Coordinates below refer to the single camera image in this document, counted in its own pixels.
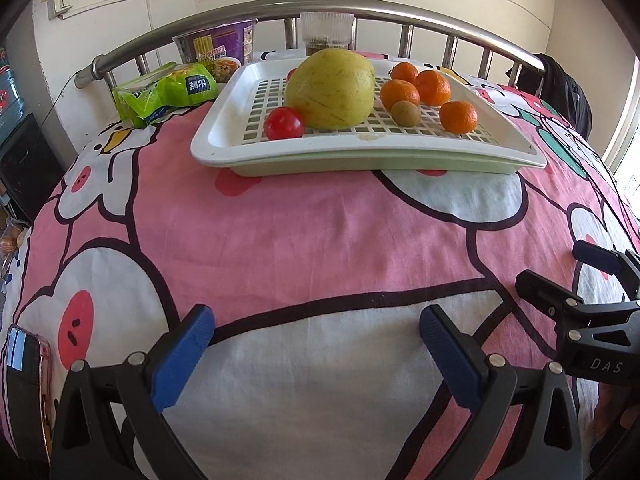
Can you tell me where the black cabinet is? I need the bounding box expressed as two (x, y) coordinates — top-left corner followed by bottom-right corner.
(0, 112), (66, 223)

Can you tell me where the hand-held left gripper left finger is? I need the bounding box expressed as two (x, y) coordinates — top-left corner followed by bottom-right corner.
(50, 304), (216, 480)

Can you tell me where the orange tangerine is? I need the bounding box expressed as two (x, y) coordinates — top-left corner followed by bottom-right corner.
(390, 61), (419, 83)
(380, 79), (421, 112)
(413, 69), (452, 107)
(439, 100), (479, 134)

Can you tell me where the green snack packet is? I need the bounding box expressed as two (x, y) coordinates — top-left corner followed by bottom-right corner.
(111, 61), (221, 128)

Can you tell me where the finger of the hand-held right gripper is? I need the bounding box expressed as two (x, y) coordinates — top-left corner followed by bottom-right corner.
(572, 240), (640, 301)
(515, 269), (640, 333)

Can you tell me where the white perforated plastic tray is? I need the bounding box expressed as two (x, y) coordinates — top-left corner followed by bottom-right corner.
(190, 57), (548, 178)

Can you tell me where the large yellow pomelo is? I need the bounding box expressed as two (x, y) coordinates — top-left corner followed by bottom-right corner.
(285, 48), (376, 131)

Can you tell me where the smartphone with pink case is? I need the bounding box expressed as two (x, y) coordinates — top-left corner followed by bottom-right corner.
(0, 325), (53, 466)

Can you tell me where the black jacket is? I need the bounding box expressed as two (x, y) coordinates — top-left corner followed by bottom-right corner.
(505, 52), (593, 133)

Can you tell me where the ribbed clear glass cup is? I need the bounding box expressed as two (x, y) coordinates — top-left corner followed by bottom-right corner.
(299, 11), (356, 57)

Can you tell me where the metal bed rail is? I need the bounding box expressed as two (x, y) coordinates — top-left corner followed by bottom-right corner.
(75, 0), (547, 98)

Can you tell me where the brown kiwi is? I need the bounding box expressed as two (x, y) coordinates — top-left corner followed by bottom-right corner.
(390, 100), (422, 127)

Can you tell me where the purple instant noodle cup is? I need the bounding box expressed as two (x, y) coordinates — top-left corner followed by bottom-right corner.
(172, 18), (259, 83)

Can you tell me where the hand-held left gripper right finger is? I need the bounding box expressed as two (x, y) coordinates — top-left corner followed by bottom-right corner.
(419, 304), (583, 480)

